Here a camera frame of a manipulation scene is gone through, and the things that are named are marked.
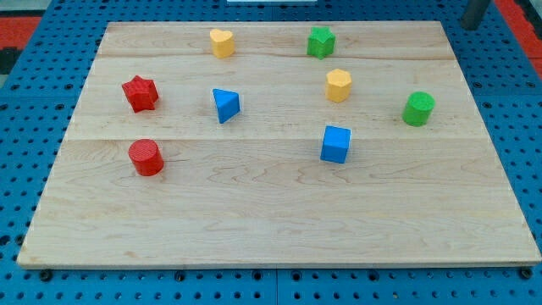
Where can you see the wooden board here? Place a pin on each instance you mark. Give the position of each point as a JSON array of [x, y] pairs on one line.
[[253, 192]]

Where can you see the blue cube block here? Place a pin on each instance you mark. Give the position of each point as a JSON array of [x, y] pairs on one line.
[[335, 145]]

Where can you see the blue triangle block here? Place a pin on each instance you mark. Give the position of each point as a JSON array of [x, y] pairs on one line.
[[227, 104]]

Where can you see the yellow hexagon block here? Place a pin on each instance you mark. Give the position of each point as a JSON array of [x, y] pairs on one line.
[[338, 85]]

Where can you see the yellow heart block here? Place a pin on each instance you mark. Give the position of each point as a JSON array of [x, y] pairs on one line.
[[222, 43]]

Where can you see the green star block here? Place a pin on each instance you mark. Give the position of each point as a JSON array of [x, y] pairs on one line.
[[320, 42]]

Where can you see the red cylinder block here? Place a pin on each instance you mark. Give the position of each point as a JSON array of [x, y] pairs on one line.
[[146, 157]]

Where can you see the red star block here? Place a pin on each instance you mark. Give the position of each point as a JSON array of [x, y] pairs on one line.
[[140, 93]]

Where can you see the green cylinder block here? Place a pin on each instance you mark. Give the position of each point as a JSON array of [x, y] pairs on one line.
[[418, 108]]

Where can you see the grey metal post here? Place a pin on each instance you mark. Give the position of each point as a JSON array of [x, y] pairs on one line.
[[473, 14]]

